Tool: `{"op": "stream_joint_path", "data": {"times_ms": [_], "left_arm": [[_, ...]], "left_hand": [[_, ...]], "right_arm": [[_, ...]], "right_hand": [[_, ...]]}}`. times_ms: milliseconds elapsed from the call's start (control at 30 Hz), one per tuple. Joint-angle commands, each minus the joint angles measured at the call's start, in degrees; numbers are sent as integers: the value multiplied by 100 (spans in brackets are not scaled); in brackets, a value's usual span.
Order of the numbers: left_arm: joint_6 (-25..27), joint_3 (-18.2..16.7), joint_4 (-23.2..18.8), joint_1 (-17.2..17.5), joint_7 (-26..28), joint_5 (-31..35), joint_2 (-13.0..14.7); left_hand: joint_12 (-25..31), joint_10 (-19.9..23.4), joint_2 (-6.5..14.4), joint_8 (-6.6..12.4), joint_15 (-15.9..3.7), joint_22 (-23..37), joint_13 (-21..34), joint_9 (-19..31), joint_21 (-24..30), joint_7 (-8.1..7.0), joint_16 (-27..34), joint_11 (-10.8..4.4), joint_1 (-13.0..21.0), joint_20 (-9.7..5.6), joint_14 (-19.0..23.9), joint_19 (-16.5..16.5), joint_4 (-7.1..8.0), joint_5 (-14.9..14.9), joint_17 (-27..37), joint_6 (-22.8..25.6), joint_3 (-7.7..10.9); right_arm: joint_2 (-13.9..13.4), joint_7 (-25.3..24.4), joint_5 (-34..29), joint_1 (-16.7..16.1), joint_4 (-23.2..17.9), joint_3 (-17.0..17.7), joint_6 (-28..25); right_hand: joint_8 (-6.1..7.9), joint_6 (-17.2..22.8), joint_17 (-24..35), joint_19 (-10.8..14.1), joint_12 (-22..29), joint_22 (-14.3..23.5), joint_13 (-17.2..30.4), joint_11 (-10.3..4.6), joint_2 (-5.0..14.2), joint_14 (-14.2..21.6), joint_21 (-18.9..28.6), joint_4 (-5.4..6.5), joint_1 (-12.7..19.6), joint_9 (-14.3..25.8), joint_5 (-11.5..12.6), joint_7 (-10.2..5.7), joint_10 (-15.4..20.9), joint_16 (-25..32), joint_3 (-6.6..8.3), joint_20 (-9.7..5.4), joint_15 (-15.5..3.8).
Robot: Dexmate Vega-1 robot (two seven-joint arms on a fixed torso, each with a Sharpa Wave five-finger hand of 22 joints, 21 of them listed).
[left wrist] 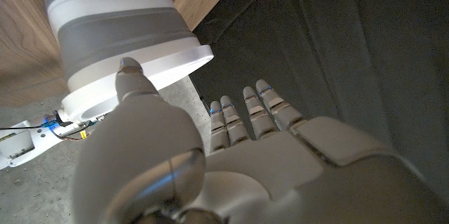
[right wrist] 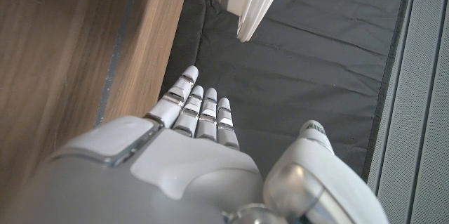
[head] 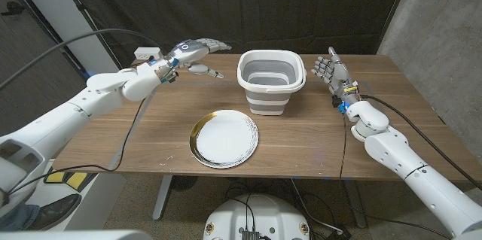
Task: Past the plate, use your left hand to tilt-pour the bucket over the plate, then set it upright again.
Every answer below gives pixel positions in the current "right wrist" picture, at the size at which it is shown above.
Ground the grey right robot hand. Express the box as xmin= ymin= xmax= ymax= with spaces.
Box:
xmin=0 ymin=65 xmax=390 ymax=224

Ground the black backdrop curtain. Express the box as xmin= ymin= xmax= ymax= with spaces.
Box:
xmin=159 ymin=0 xmax=418 ymax=183

